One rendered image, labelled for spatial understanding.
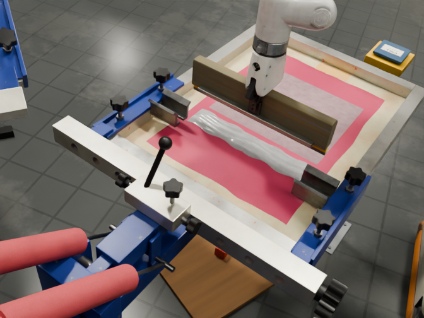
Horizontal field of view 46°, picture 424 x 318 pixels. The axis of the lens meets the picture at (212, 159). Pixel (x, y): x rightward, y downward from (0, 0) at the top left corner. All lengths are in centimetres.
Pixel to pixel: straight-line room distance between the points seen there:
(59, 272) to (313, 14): 68
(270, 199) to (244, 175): 9
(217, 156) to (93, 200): 124
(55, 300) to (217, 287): 142
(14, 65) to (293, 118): 62
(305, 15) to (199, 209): 44
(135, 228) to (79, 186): 150
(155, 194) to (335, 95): 74
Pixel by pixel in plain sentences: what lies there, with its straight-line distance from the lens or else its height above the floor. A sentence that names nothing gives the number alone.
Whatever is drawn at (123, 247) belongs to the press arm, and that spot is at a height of 104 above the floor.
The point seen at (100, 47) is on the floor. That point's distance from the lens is 339.
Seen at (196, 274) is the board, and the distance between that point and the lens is 213.
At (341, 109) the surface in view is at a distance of 148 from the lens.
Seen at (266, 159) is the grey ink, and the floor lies 96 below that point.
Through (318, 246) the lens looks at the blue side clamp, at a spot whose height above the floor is 101.
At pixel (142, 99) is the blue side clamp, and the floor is 100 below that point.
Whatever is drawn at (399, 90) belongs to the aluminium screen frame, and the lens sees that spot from 161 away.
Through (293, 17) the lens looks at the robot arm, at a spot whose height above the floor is 134.
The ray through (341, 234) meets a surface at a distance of 241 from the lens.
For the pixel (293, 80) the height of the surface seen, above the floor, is 95.
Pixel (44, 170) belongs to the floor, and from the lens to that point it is 256.
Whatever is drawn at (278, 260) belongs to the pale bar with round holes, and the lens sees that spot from 96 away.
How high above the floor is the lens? 181
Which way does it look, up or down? 44 degrees down
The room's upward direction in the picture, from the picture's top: 8 degrees clockwise
